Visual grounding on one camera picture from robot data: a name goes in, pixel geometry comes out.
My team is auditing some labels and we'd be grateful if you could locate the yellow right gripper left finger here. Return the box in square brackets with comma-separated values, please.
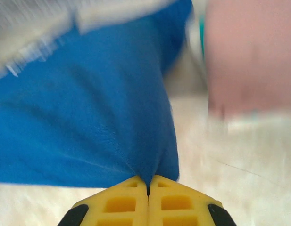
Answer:
[57, 175, 149, 226]

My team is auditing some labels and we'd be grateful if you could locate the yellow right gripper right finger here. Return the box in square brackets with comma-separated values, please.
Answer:
[148, 174, 238, 226]

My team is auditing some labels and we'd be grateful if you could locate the blue t-shirt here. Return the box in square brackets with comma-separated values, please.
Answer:
[0, 0, 195, 189]

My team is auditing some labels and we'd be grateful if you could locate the white folded t-shirt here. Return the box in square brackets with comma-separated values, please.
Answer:
[185, 14, 208, 78]

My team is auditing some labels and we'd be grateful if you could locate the pink folded t-shirt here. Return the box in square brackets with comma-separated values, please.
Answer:
[203, 0, 291, 117]

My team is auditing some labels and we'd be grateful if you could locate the teal folded t-shirt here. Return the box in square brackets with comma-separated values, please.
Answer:
[197, 13, 207, 63]

